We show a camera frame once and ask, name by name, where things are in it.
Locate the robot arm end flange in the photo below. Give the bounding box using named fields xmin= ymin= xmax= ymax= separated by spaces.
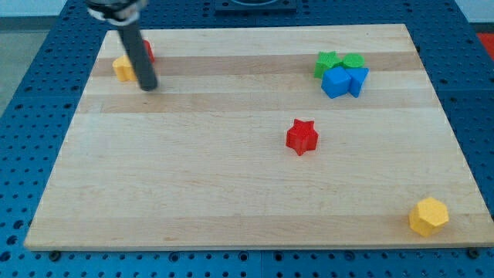
xmin=84 ymin=0 xmax=148 ymax=26

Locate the red star block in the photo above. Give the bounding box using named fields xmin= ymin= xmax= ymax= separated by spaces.
xmin=286 ymin=118 xmax=319 ymax=156

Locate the green star block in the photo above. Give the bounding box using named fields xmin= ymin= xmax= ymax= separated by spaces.
xmin=313 ymin=52 xmax=343 ymax=79

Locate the wooden board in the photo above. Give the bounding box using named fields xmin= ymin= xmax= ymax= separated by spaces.
xmin=24 ymin=24 xmax=493 ymax=251

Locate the blue cube block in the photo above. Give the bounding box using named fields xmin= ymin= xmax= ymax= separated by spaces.
xmin=321 ymin=66 xmax=351 ymax=99

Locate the blue triangle block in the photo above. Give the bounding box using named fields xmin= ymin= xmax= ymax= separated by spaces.
xmin=346 ymin=68 xmax=370 ymax=98

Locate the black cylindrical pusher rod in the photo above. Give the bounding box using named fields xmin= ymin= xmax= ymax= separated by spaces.
xmin=117 ymin=21 xmax=158 ymax=91

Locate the green cylinder block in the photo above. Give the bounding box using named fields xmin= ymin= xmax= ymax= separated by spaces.
xmin=342 ymin=53 xmax=365 ymax=69

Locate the red block behind rod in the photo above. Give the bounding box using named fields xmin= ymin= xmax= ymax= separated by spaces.
xmin=143 ymin=39 xmax=155 ymax=63

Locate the yellow block left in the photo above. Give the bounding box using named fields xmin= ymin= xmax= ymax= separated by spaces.
xmin=112 ymin=55 xmax=137 ymax=82

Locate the yellow hexagon block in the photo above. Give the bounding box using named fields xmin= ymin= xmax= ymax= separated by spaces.
xmin=408 ymin=197 xmax=449 ymax=237

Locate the dark blue base plate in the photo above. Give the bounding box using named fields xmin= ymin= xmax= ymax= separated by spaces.
xmin=213 ymin=0 xmax=298 ymax=13

